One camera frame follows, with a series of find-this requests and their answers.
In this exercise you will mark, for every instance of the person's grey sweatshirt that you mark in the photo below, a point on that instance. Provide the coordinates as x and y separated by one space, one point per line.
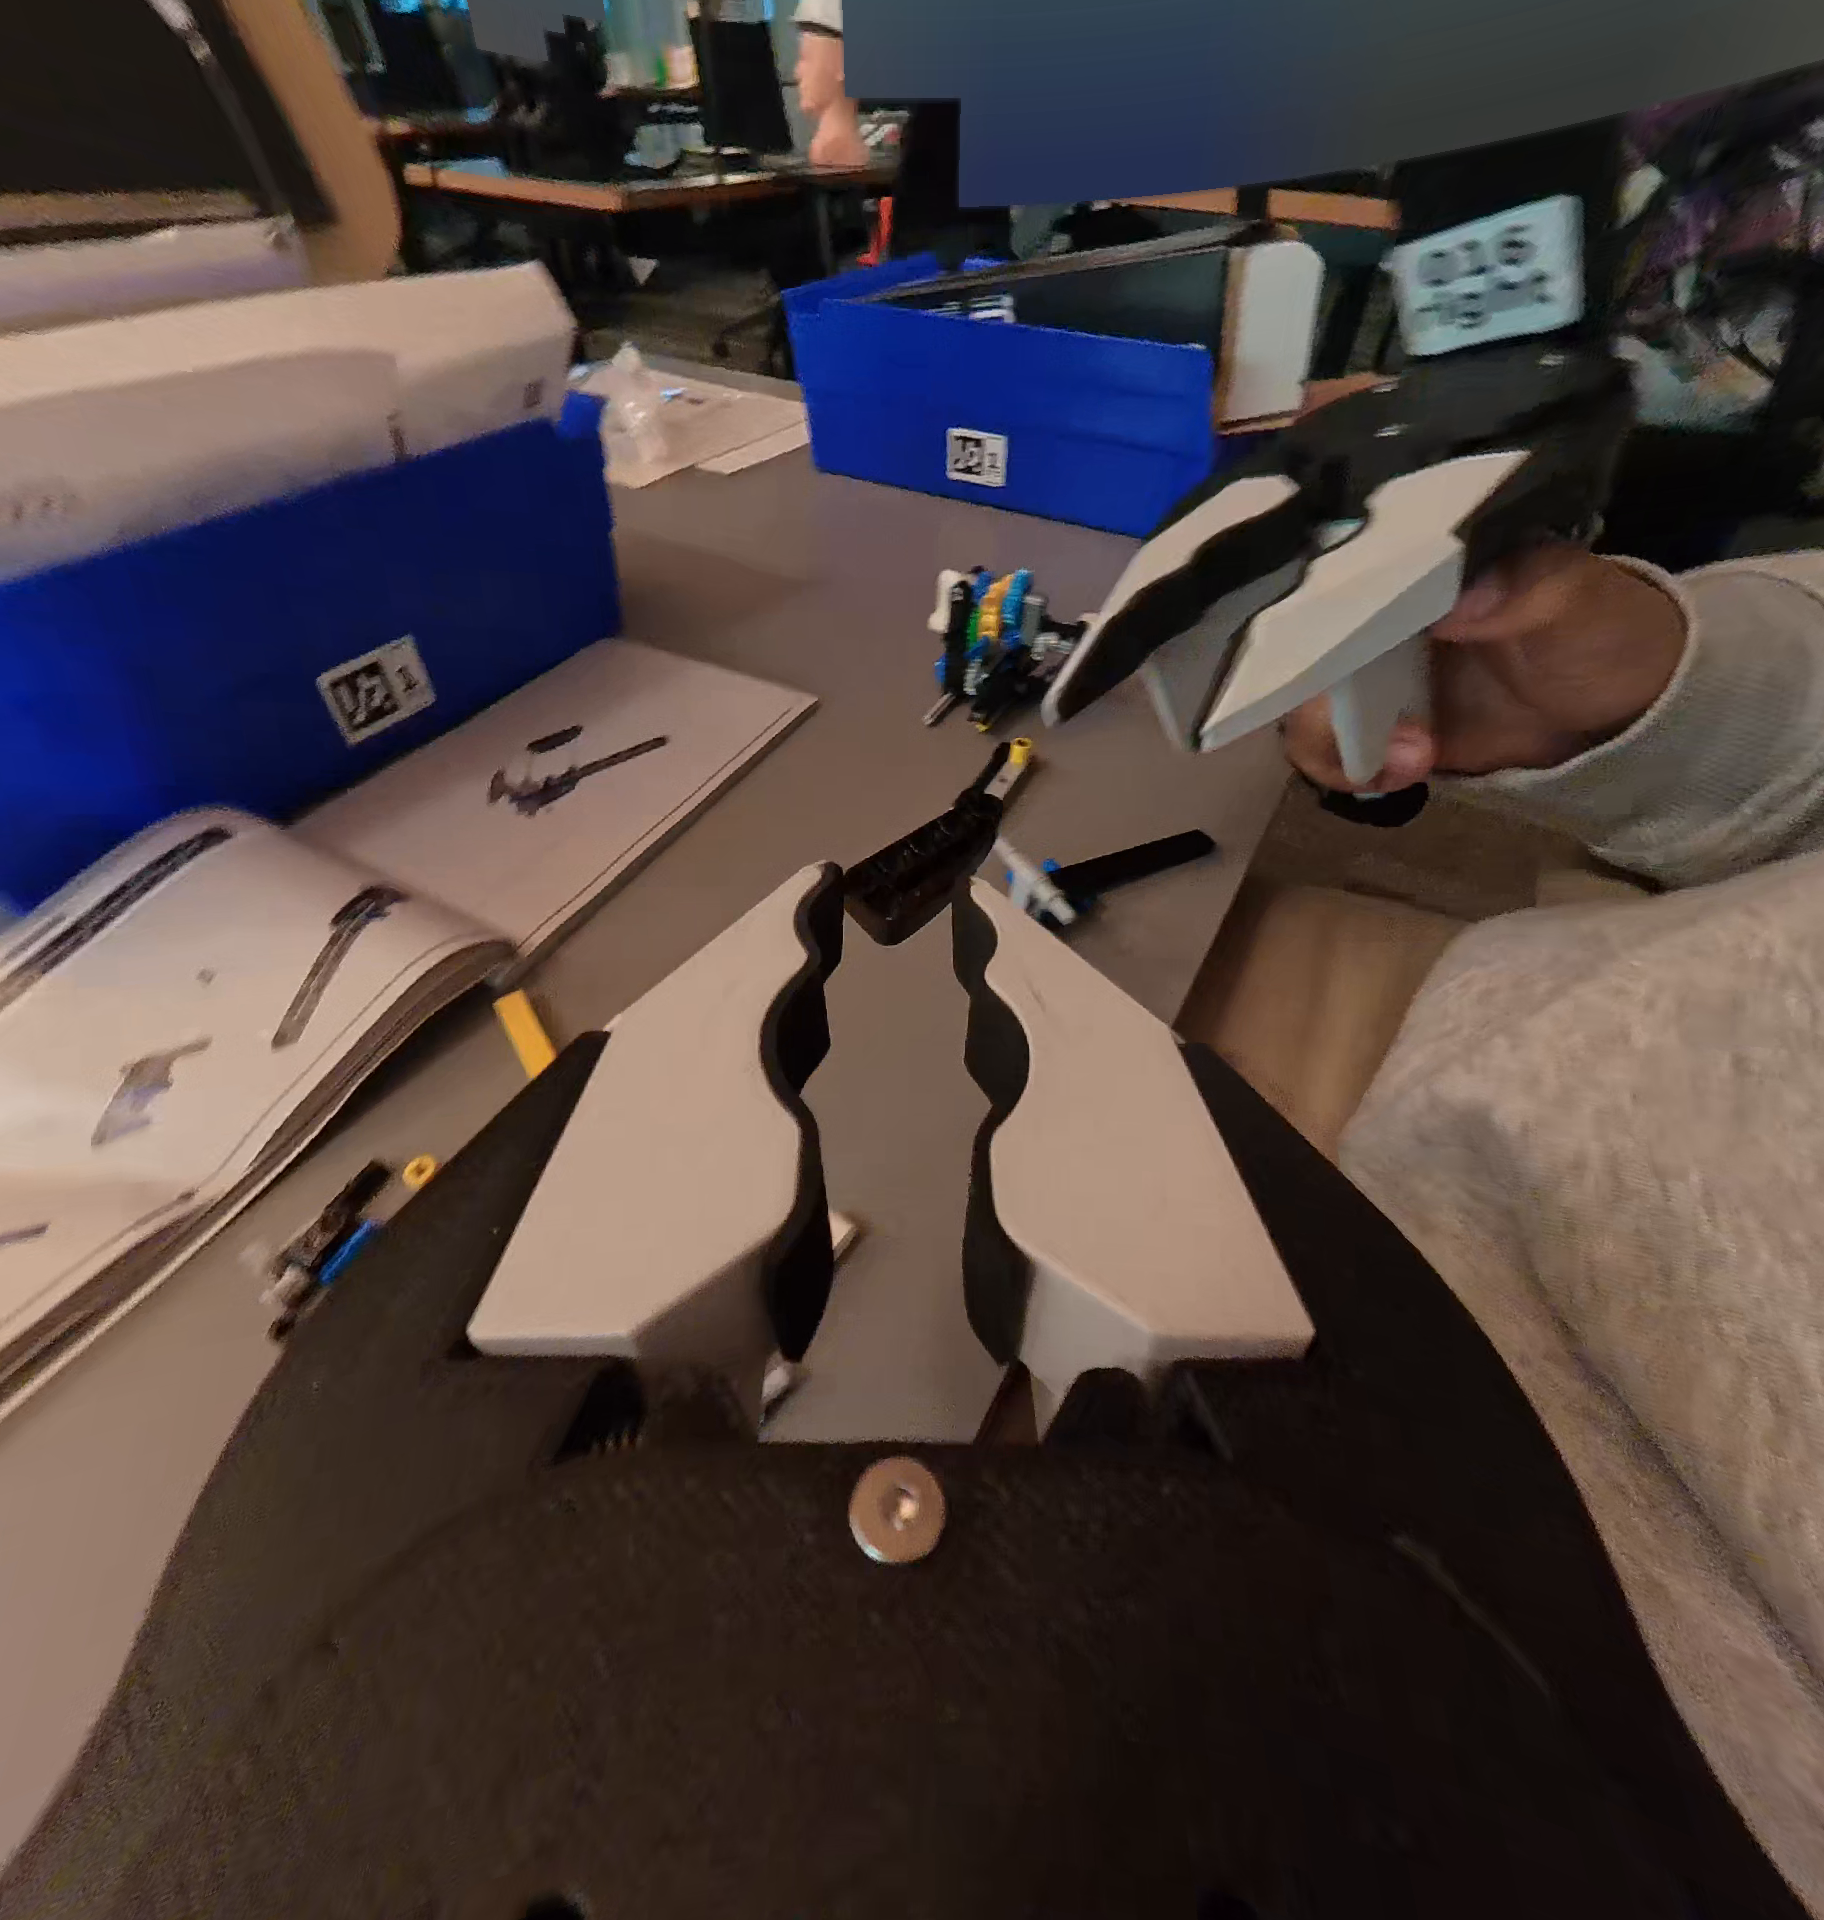
1601 1205

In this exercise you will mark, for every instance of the person's right hand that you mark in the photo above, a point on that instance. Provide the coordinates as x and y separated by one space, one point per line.
1542 659

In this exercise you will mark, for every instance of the multicoloured lego assembly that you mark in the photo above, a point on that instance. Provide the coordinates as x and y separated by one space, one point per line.
995 633

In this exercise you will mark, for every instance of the white cardboard box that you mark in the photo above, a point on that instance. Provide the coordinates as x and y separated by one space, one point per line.
143 448
442 343

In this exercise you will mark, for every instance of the black lego beam yellow pin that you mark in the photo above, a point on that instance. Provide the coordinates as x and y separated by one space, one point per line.
917 881

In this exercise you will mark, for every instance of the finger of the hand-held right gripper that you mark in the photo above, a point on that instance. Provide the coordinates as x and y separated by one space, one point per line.
1218 517
1381 591

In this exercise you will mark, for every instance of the black monitor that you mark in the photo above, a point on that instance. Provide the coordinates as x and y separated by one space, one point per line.
743 79

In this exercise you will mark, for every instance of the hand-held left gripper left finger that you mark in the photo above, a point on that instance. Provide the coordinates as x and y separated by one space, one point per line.
657 1173

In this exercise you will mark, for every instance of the small black blue lego assembly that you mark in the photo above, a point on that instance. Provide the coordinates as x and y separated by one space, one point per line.
327 1235

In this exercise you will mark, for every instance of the grey lego assembly blue pins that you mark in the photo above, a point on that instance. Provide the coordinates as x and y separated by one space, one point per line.
1136 859

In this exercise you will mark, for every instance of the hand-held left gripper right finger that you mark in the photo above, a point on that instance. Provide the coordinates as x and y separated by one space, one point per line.
1136 1205

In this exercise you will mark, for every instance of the wooden office desk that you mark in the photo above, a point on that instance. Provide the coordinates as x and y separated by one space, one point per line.
627 191

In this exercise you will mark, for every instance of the blue bin with black box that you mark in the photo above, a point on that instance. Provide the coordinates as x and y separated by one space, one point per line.
1004 401

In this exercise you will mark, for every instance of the open instruction booklet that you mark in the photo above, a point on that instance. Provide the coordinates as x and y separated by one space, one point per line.
180 1022

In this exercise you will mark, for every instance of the clear plastic bag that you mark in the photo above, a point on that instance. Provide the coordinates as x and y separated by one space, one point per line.
634 413

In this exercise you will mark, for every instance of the yellow lego piece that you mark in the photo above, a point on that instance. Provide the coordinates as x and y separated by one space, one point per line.
524 1034

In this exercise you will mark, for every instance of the wooden post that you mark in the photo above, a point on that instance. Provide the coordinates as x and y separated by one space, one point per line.
336 132

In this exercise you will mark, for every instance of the blue bin with white boxes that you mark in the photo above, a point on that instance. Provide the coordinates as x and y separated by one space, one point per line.
251 602

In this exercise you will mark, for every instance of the purple patterned cloth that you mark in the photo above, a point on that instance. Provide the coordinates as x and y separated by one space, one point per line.
1752 257

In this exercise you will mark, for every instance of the person's right forearm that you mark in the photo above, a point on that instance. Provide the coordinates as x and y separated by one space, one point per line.
1771 702

